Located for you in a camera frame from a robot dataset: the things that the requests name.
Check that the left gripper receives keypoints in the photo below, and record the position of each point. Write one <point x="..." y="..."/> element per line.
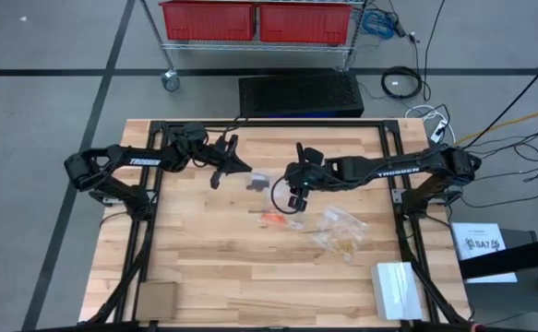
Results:
<point x="224" y="161"/>

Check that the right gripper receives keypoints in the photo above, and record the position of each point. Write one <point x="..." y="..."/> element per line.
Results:
<point x="307" y="177"/>

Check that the small black block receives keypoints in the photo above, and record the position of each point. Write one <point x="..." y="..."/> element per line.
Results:
<point x="257" y="183"/>

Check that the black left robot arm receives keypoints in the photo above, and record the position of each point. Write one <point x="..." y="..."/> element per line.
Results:
<point x="144" y="161"/>

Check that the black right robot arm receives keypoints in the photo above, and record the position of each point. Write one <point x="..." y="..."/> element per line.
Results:
<point x="398" y="171"/>

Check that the black floor mat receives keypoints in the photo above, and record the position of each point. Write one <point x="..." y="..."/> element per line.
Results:
<point x="301" y="94"/>

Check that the grey cart caster wheel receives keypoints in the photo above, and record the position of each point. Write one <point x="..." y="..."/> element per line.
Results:
<point x="170" y="82"/>

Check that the red plastic storage bin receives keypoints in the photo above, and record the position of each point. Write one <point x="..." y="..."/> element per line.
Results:
<point x="208" y="20"/>
<point x="305" y="23"/>

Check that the white cardboard box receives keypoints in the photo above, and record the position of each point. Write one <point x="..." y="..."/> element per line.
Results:
<point x="395" y="290"/>

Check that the brown cardboard piece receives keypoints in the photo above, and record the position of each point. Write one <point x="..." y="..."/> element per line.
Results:
<point x="157" y="300"/>

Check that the white power strip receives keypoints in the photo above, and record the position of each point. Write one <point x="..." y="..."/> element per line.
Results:
<point x="438" y="131"/>

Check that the black power adapter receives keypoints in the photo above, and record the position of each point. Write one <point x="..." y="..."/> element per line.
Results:
<point x="395" y="23"/>

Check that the white printed paper sheet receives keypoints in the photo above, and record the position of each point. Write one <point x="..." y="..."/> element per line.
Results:
<point x="481" y="244"/>

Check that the black metal beam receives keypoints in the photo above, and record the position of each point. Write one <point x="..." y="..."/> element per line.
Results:
<point x="513" y="258"/>

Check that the dark grey platform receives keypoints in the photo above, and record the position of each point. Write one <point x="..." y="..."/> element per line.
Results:
<point x="504" y="299"/>

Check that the black aluminium table frame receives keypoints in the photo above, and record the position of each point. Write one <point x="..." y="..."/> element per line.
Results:
<point x="356" y="123"/>

